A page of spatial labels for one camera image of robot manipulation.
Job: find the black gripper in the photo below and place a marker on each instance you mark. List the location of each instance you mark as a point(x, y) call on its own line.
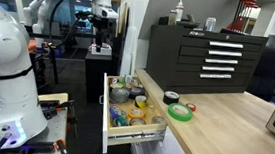
point(100, 25)

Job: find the green masking tape roll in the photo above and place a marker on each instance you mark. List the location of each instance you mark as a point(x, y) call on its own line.
point(174, 115)

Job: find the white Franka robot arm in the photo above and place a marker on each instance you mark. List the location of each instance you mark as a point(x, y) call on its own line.
point(10, 42)

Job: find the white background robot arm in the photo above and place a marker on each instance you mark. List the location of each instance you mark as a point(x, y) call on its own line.
point(42, 1)

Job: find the small white green tape roll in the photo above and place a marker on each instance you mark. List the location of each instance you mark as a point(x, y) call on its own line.
point(116, 85)

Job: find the blue tape roll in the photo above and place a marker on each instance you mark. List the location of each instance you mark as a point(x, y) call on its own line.
point(114, 112)

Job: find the yellow black striped tape roll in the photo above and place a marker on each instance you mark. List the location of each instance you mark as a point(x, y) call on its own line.
point(140, 104)

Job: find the orange tape roll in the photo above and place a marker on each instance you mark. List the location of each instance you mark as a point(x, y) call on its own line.
point(136, 115)

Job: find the teal green tape roll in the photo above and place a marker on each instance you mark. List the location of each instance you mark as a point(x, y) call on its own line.
point(120, 122)

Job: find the dark grey tape roll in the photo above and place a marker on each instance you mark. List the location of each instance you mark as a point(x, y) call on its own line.
point(137, 123)

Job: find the wooden drawer with white front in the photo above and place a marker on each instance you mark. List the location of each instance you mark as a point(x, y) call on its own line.
point(129, 131)

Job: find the light grey tape roll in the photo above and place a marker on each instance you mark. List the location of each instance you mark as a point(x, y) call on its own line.
point(158, 121)

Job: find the small red tape roll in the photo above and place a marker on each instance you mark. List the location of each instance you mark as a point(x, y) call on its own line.
point(193, 109)

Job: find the white box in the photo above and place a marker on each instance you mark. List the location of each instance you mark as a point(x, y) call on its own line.
point(103, 51)

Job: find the black metal tool chest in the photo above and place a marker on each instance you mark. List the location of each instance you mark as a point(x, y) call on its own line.
point(165, 62)

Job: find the black clamp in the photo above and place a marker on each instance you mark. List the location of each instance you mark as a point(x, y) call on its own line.
point(52, 108)

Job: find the small dark jar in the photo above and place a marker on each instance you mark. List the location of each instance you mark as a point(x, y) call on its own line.
point(172, 19)

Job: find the white squeeze bottle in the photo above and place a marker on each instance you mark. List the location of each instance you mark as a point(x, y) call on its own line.
point(179, 12)

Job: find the black tool on chest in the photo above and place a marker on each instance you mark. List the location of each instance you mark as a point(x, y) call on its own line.
point(187, 24)

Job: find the silver metal can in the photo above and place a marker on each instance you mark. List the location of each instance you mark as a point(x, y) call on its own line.
point(210, 24)

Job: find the red bar clamps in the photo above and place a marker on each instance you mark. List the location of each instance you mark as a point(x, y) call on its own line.
point(243, 16)

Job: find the black office chair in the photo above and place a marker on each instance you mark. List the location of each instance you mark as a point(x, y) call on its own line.
point(266, 71)

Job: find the black pedestal cabinet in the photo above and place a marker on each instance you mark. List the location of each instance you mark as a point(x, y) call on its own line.
point(95, 76)

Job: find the large grey duct tape roll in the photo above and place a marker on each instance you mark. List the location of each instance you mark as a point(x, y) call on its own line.
point(119, 95)

